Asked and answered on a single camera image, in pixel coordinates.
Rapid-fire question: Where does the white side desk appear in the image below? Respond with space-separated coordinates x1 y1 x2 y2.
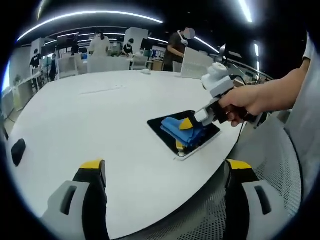
1 72 43 118

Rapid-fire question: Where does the white office chair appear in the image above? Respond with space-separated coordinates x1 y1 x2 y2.
131 54 149 71
57 55 80 79

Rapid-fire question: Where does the short ceiling light strip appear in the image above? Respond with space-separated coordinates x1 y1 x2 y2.
238 0 254 24

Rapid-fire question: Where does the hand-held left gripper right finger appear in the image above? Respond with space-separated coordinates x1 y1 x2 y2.
224 158 292 240

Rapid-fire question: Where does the white upright panel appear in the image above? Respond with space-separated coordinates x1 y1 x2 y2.
180 47 214 79

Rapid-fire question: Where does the blue cleaning cloth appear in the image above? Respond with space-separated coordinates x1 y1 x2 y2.
160 115 207 149

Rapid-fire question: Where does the white square column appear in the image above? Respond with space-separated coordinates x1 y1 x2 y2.
124 27 150 52

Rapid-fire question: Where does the person's grey shirt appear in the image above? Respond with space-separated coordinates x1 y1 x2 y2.
282 31 320 197

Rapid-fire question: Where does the grey mesh office chair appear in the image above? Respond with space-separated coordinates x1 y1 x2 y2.
109 119 303 240

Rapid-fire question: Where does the person's right hand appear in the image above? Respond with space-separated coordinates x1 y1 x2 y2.
218 84 265 128

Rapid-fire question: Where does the black oblong case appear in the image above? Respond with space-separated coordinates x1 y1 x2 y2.
10 138 27 168

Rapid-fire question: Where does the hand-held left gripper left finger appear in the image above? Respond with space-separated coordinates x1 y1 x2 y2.
41 157 111 240

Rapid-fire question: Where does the long curved ceiling light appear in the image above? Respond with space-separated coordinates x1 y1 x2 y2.
16 10 164 43

